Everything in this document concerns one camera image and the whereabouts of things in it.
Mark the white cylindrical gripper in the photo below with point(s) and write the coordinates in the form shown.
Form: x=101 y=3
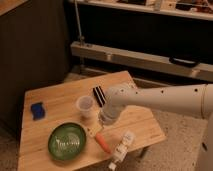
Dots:
x=108 y=115

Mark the green ceramic bowl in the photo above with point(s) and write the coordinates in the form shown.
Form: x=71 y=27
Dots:
x=66 y=141

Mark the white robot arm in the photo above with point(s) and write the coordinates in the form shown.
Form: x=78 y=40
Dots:
x=196 y=100

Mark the orange carrot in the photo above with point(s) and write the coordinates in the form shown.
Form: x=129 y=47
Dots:
x=100 y=140

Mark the small wooden table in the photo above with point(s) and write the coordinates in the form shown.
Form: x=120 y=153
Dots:
x=59 y=103

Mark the white plastic bottle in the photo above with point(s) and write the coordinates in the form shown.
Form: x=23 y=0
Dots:
x=121 y=149

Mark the black white striped block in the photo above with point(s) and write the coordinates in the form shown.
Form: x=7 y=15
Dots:
x=99 y=96

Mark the blue sponge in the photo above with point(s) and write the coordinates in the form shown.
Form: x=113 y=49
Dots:
x=38 y=111

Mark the long grey case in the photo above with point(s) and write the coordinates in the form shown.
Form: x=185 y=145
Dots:
x=140 y=60

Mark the metal pole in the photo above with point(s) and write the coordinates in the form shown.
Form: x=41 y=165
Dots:
x=80 y=37

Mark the cluttered top shelf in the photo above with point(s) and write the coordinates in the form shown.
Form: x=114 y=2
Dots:
x=195 y=9

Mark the black case handle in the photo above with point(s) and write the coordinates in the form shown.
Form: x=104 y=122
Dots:
x=184 y=63

